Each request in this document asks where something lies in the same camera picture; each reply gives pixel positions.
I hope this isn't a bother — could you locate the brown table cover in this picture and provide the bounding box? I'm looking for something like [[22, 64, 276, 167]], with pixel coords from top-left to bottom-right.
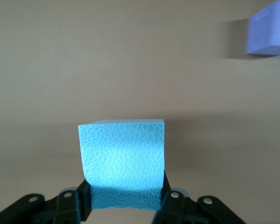
[[0, 0, 280, 224]]

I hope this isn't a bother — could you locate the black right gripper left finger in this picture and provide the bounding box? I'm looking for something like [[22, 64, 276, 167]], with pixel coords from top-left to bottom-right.
[[0, 179, 93, 224]]

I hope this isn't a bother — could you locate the blue foam block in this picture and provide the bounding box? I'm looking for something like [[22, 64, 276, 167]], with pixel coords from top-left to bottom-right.
[[77, 119, 166, 211]]

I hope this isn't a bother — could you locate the purple foam block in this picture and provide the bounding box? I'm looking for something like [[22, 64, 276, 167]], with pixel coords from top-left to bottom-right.
[[245, 0, 280, 57]]

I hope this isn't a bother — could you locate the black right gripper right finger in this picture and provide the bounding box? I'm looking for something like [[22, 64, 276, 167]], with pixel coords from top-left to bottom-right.
[[151, 170, 246, 224]]

